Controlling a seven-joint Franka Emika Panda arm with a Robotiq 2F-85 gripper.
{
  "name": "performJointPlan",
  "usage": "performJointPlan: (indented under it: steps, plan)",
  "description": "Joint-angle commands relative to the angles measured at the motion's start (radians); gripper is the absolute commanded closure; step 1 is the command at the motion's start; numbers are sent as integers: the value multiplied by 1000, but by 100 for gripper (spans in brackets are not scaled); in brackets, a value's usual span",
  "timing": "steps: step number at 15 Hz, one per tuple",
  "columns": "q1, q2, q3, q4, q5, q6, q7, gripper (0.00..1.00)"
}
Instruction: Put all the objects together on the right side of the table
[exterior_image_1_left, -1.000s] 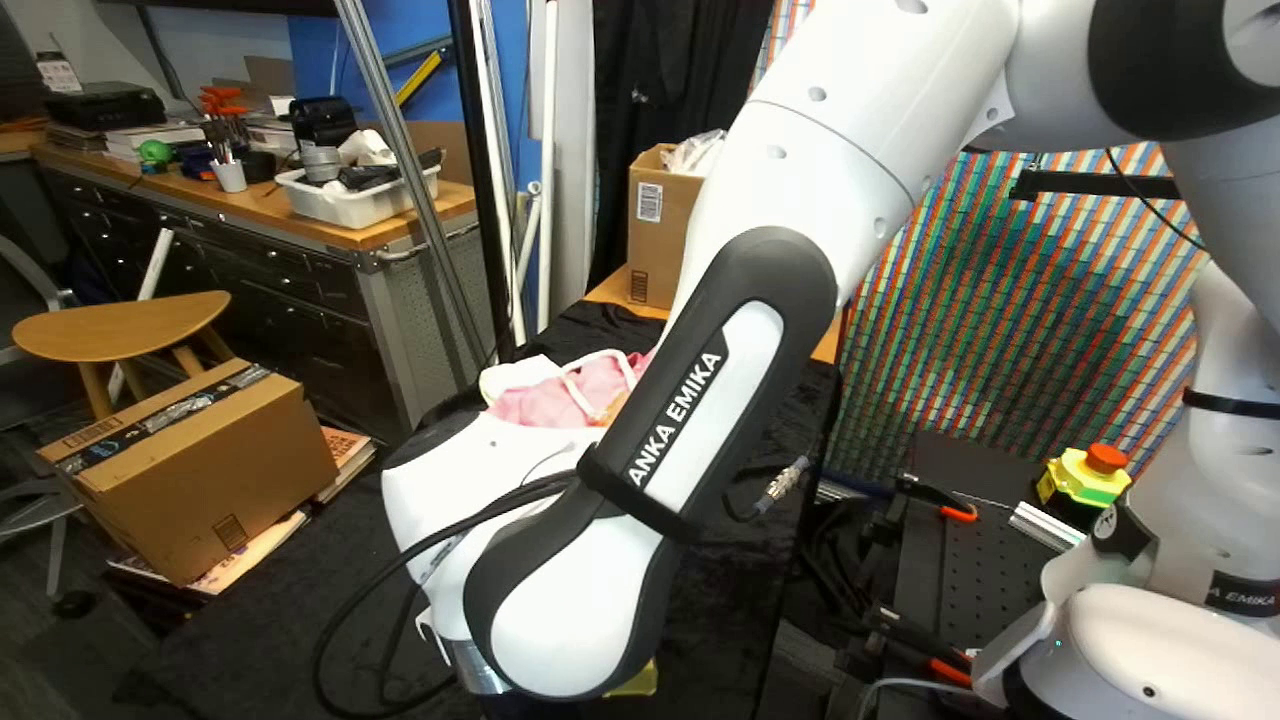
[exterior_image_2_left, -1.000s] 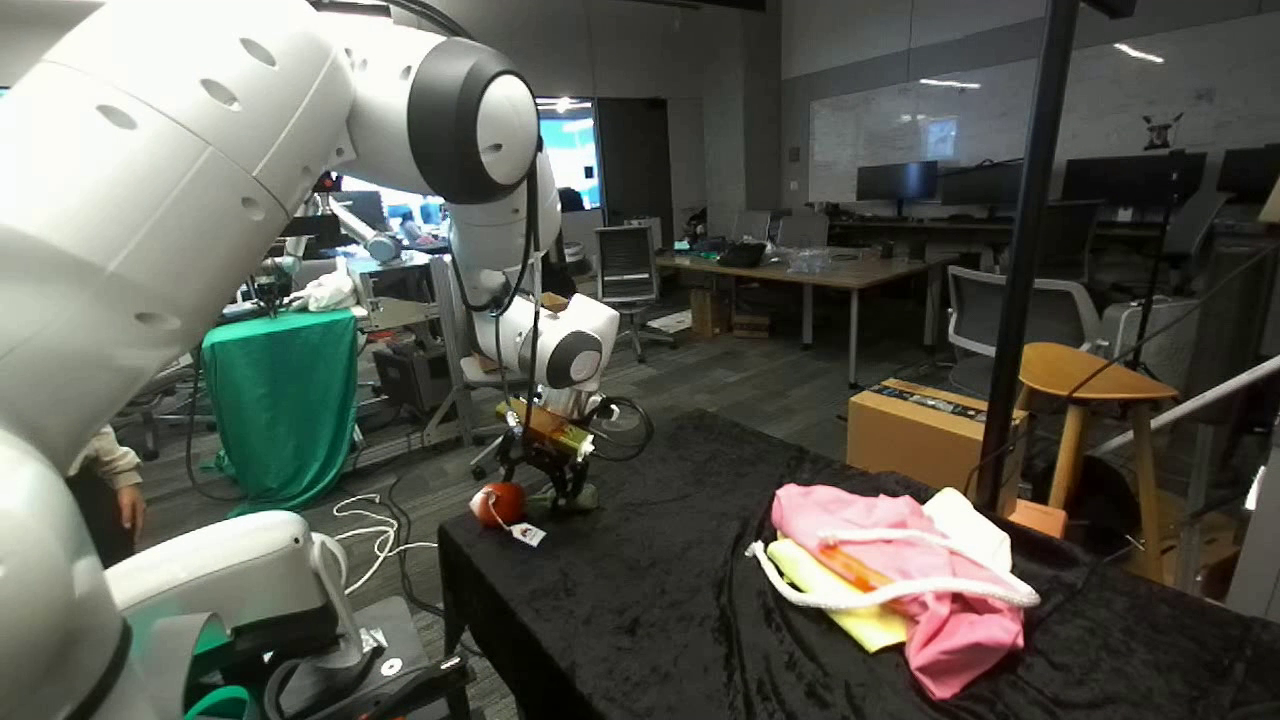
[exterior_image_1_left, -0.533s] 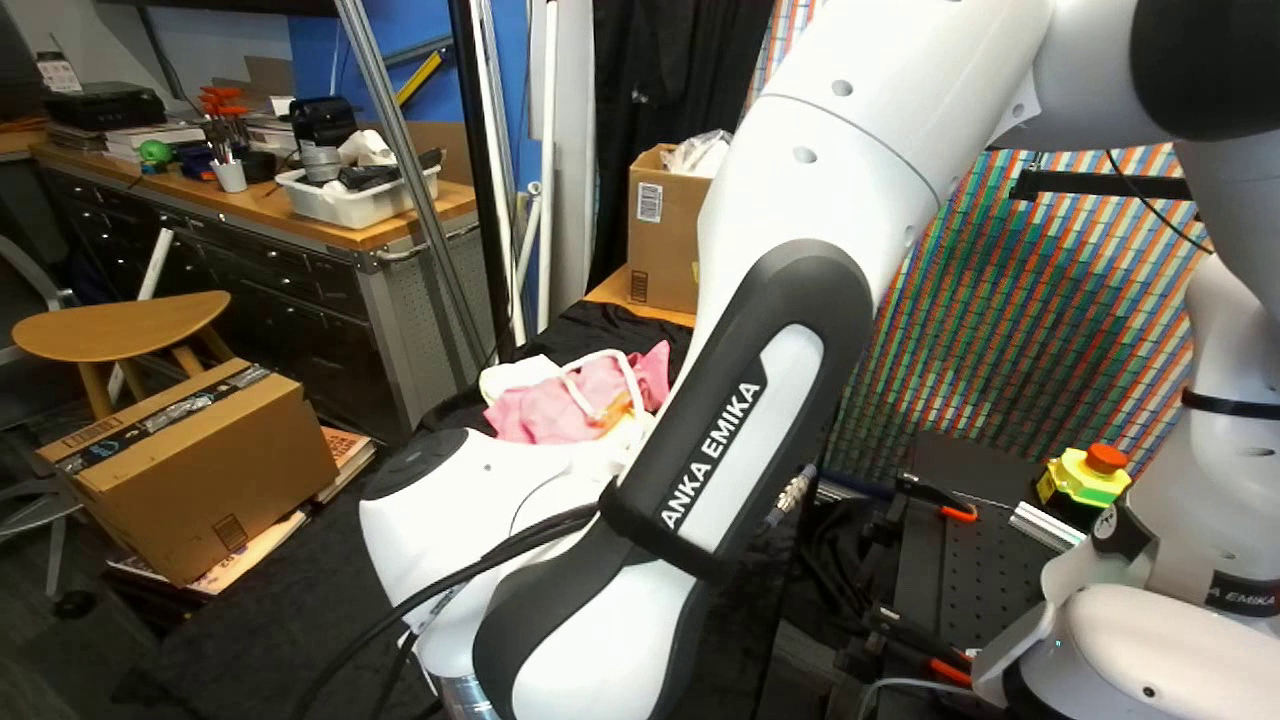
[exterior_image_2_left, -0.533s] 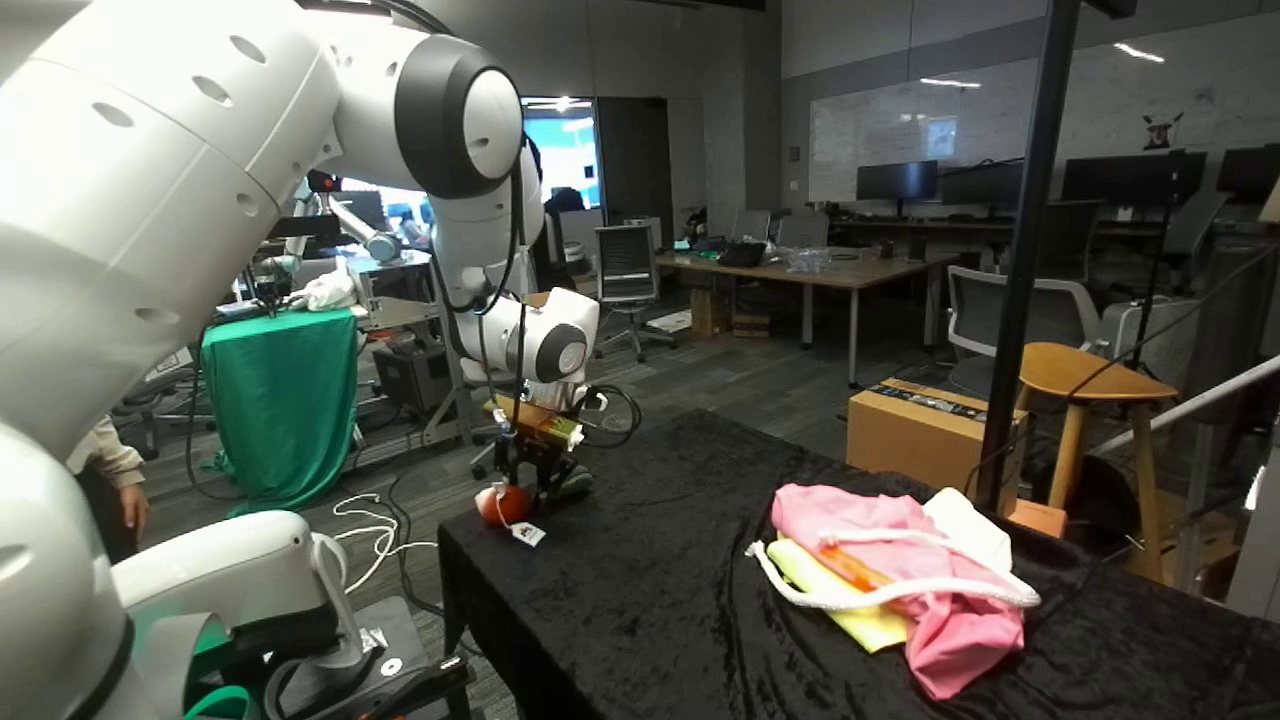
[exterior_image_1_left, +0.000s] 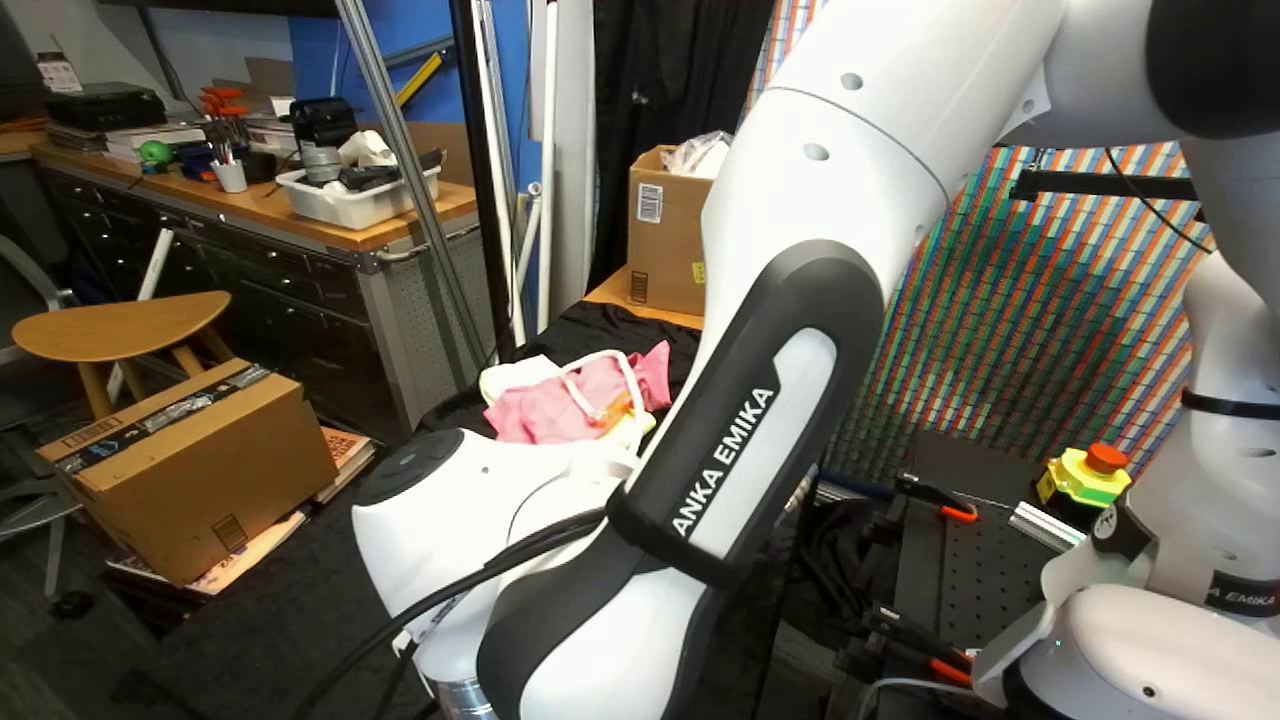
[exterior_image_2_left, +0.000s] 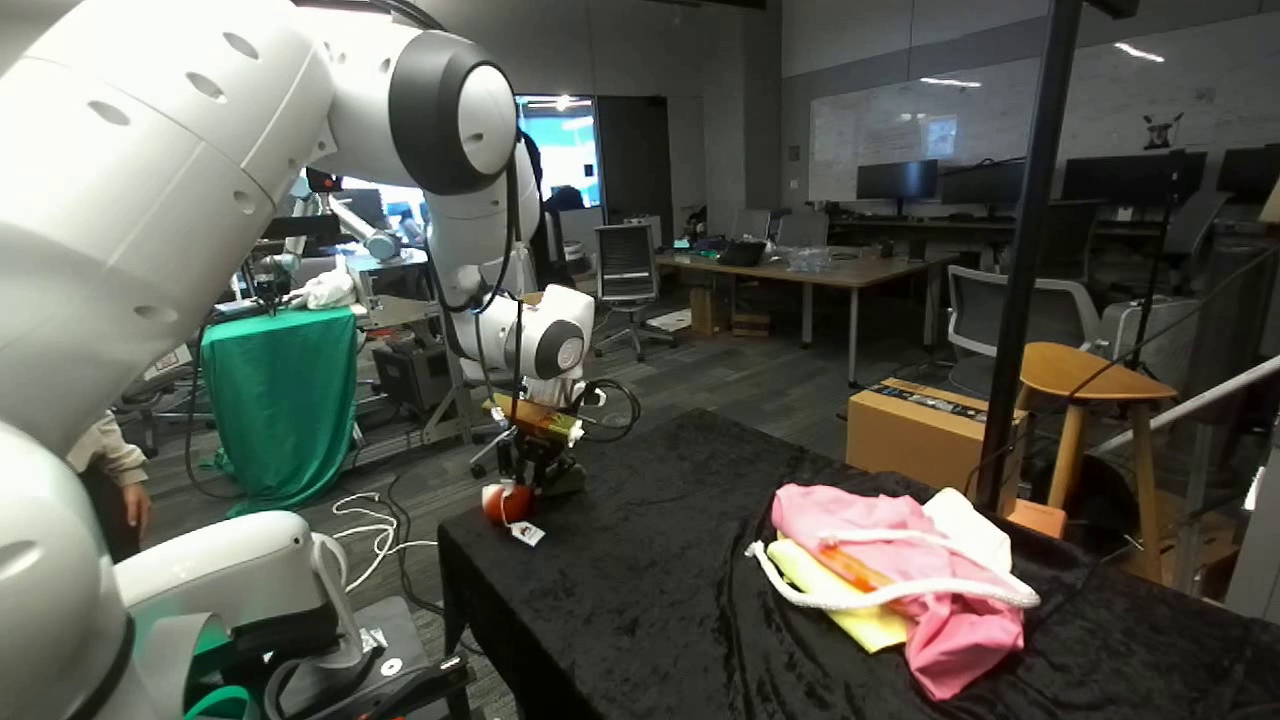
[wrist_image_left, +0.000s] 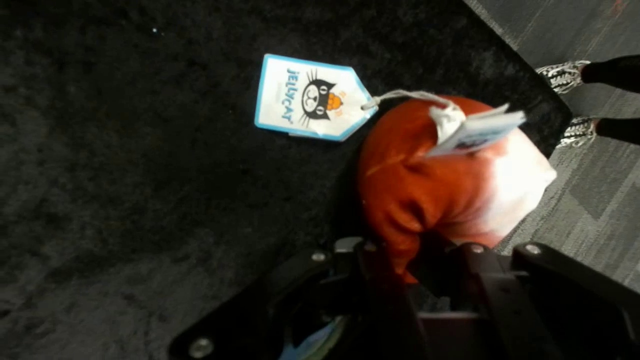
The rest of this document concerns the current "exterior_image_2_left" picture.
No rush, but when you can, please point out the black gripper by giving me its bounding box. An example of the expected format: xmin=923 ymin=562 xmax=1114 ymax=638
xmin=495 ymin=429 xmax=591 ymax=527

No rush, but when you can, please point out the red plush fruit green leaf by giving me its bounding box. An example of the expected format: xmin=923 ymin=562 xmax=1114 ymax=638
xmin=475 ymin=468 xmax=586 ymax=553

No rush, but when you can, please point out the white rope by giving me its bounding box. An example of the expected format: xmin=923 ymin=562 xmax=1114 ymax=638
xmin=738 ymin=525 xmax=1044 ymax=615

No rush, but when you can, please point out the pink shirt with orange print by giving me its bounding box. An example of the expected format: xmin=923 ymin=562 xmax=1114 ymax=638
xmin=766 ymin=479 xmax=1031 ymax=703

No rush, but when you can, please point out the beige knit sleeve forearm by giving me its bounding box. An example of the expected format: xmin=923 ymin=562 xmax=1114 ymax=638
xmin=61 ymin=409 xmax=151 ymax=491

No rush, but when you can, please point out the black velvet tablecloth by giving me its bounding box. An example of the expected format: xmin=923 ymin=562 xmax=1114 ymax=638
xmin=434 ymin=405 xmax=1280 ymax=720

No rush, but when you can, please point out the grey mesh desk chair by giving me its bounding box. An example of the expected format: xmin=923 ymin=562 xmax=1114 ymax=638
xmin=591 ymin=218 xmax=666 ymax=364

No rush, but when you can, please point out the green draped cloth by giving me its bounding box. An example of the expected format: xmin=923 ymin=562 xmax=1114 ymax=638
xmin=196 ymin=307 xmax=361 ymax=512

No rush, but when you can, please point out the wooden office desk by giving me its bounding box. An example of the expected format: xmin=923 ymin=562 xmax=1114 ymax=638
xmin=654 ymin=246 xmax=939 ymax=392

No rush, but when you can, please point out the cardboard box with black tape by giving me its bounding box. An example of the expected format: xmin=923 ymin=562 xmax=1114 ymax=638
xmin=845 ymin=377 xmax=1031 ymax=495

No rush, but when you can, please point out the black computer monitor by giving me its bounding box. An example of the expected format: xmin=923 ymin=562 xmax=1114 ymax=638
xmin=1060 ymin=149 xmax=1211 ymax=214
xmin=935 ymin=156 xmax=1028 ymax=218
xmin=856 ymin=156 xmax=942 ymax=214
xmin=1214 ymin=140 xmax=1280 ymax=204

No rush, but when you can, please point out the grey office chair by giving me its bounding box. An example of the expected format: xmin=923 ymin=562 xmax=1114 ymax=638
xmin=942 ymin=259 xmax=1112 ymax=362

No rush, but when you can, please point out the black vertical pole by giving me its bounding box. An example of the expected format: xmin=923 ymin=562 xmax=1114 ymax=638
xmin=972 ymin=0 xmax=1079 ymax=517

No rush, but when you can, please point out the wooden stool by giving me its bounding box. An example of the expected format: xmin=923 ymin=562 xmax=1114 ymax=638
xmin=1013 ymin=340 xmax=1187 ymax=584

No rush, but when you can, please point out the silver metal pole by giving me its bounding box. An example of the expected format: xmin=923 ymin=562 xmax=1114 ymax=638
xmin=1090 ymin=352 xmax=1280 ymax=463

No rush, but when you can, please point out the tape-wrapped wrist camera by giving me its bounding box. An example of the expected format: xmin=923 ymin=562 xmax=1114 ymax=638
xmin=484 ymin=392 xmax=591 ymax=454

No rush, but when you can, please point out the white floor cable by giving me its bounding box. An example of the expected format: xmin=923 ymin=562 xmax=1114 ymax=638
xmin=322 ymin=491 xmax=445 ymax=595

